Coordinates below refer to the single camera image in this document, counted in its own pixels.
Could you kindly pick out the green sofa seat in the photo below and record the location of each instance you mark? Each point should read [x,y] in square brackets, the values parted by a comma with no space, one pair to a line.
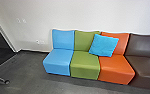
[85,65]

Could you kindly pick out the blue sofa seat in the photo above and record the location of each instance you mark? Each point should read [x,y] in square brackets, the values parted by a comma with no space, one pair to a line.
[57,61]

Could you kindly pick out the blue square cushion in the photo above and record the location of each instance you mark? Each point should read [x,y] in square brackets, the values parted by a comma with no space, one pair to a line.
[103,45]

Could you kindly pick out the orange sofa seat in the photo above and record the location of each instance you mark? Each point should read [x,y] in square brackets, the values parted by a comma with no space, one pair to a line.
[116,70]

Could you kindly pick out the white wall power outlet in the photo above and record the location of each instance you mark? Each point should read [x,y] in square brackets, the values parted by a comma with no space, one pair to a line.
[40,42]

